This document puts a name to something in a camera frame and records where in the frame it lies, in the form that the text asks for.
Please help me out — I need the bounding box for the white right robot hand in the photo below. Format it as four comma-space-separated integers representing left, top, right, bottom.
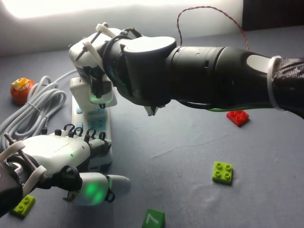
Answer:
68, 28, 122, 99

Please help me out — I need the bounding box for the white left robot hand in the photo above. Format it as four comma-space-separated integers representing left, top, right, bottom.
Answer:
21, 123, 131, 207

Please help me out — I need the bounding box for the white charger adapter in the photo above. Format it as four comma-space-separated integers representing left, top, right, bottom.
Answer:
69, 77, 118, 109

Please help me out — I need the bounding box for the white power strip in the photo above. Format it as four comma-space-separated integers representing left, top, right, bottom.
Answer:
71, 95, 114, 171

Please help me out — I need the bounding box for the orange toy fruit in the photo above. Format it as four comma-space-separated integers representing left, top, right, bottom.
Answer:
10, 77, 36, 105

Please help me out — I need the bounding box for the lime green toy brick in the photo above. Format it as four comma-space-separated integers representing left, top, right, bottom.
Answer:
212, 161, 234, 185
12, 194, 36, 219

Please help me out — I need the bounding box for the green number cube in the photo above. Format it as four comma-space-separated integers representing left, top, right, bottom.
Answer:
142, 208, 165, 228

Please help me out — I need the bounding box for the grey table cloth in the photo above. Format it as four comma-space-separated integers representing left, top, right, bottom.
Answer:
0, 25, 304, 228

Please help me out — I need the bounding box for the red toy brick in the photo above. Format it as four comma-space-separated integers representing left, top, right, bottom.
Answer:
226, 110, 250, 128

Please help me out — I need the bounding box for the grey power cord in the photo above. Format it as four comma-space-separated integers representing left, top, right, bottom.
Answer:
0, 69, 79, 152

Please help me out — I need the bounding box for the red black twisted cable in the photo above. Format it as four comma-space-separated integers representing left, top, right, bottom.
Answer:
177, 6, 250, 52

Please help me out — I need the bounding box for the green cable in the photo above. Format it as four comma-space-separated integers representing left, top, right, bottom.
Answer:
207, 104, 280, 113

